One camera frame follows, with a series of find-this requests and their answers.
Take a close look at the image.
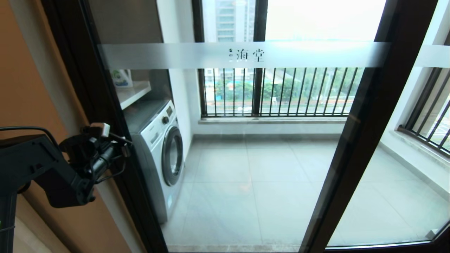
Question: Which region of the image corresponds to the black handle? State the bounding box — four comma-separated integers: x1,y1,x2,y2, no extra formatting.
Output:
107,132,134,145

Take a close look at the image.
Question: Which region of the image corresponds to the glass door with printed characters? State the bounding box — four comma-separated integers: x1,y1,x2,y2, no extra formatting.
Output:
56,0,442,253

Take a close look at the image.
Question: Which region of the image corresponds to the silver front-load washing machine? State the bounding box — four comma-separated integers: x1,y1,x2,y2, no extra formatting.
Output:
124,99,186,224

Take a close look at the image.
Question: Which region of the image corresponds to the white stone shelf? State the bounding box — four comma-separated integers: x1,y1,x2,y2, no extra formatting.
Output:
117,82,152,111

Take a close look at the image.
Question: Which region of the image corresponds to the white detergent bottle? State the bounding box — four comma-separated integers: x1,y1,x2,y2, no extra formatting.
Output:
111,69,134,88

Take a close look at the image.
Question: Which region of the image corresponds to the long grey stone window sill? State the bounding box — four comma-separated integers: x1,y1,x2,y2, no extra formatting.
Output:
199,116,348,125

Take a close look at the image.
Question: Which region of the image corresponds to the black long window railing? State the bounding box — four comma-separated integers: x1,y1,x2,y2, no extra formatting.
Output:
203,67,364,117

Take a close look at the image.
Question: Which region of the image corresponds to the short grey stone window sill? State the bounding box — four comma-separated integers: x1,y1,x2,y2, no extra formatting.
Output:
390,128,450,166

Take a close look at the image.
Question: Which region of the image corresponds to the black short window railing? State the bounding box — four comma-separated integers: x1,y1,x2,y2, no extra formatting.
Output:
403,67,450,155

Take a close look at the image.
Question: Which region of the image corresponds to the black sliding door frame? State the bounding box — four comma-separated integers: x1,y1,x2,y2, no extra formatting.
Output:
329,0,450,253

